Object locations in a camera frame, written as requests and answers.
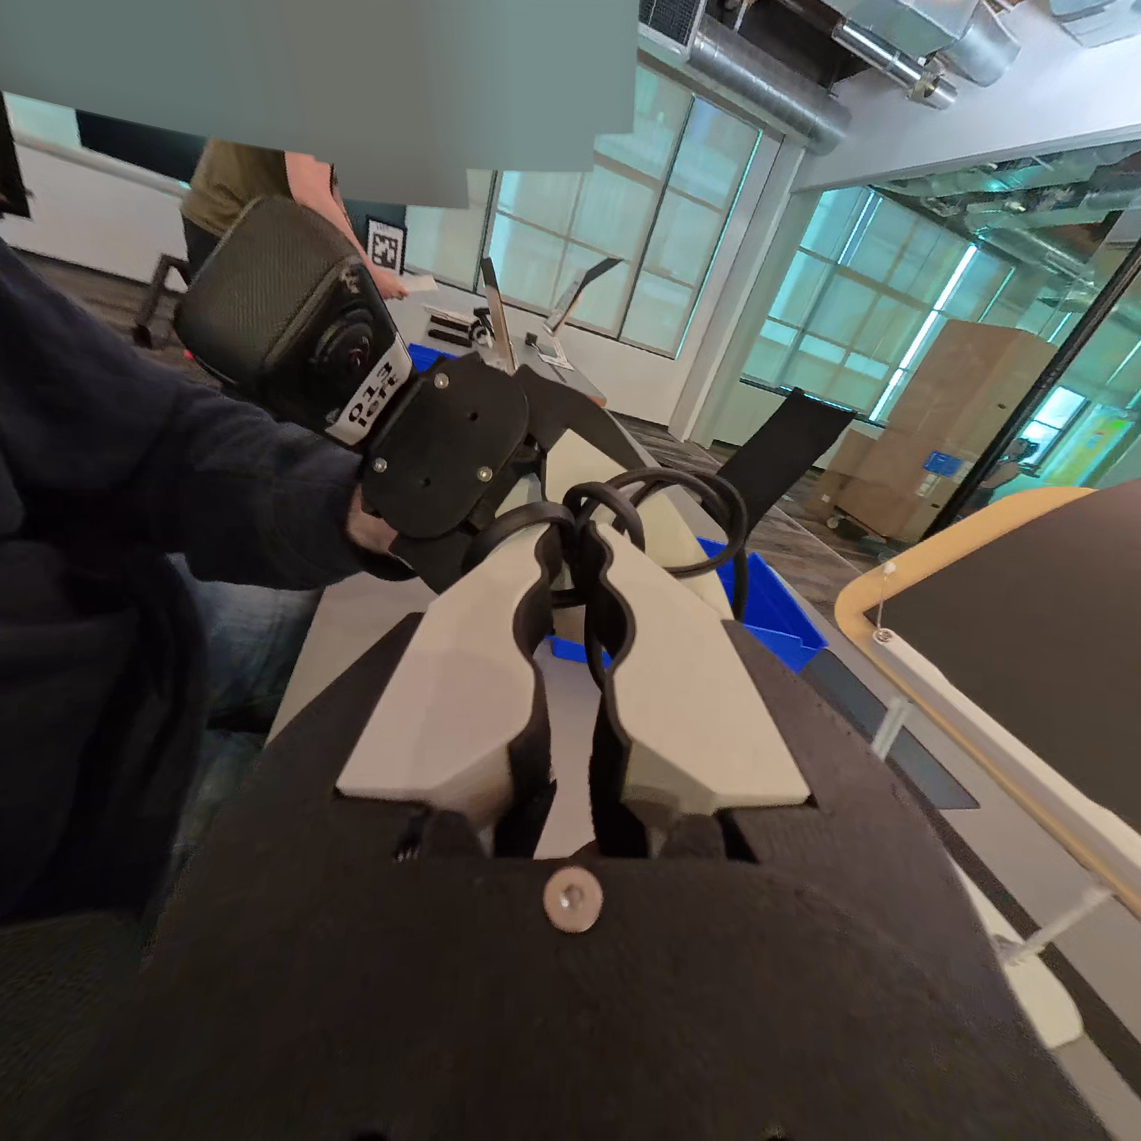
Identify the black cable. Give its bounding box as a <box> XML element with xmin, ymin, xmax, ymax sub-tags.
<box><xmin>468</xmin><ymin>464</ymin><xmax>750</xmax><ymax>679</ymax></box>

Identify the large blue bin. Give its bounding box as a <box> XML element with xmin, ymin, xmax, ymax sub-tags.
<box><xmin>545</xmin><ymin>539</ymin><xmax>829</xmax><ymax>675</ymax></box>

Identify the large silver ceiling duct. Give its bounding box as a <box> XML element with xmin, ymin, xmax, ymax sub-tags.
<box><xmin>831</xmin><ymin>0</ymin><xmax>1027</xmax><ymax>90</ymax></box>

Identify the ceiling vent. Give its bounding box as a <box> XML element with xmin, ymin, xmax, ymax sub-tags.
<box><xmin>639</xmin><ymin>0</ymin><xmax>711</xmax><ymax>51</ymax></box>

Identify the silver ceiling pipe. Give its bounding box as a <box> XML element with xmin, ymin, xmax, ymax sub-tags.
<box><xmin>688</xmin><ymin>18</ymin><xmax>858</xmax><ymax>152</ymax></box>

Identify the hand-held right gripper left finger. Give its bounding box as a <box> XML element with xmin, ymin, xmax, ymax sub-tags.
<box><xmin>336</xmin><ymin>526</ymin><xmax>568</xmax><ymax>812</ymax></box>

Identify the person's left forearm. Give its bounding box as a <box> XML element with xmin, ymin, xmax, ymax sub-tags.
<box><xmin>0</xmin><ymin>241</ymin><xmax>385</xmax><ymax>589</ymax></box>

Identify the black chair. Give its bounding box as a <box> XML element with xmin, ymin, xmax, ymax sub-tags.
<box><xmin>711</xmin><ymin>389</ymin><xmax>858</xmax><ymax>536</ymax></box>

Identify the cardboard panel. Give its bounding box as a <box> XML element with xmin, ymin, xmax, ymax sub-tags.
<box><xmin>821</xmin><ymin>321</ymin><xmax>1057</xmax><ymax>544</ymax></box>

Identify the person's left hand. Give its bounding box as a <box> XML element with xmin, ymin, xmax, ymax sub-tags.
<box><xmin>346</xmin><ymin>490</ymin><xmax>405</xmax><ymax>559</ymax></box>

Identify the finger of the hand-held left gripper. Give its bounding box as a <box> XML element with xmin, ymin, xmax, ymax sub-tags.
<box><xmin>541</xmin><ymin>427</ymin><xmax>625</xmax><ymax>518</ymax></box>
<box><xmin>628</xmin><ymin>478</ymin><xmax>737</xmax><ymax>622</ymax></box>

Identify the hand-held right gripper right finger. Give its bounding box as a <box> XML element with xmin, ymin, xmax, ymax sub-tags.
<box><xmin>581</xmin><ymin>544</ymin><xmax>813</xmax><ymax>812</ymax></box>

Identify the black tv screen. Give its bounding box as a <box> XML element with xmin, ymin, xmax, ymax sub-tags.
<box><xmin>73</xmin><ymin>111</ymin><xmax>207</xmax><ymax>188</ymax></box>

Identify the black board with wooden rim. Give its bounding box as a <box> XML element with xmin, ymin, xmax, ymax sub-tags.
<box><xmin>836</xmin><ymin>484</ymin><xmax>1141</xmax><ymax>919</ymax></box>

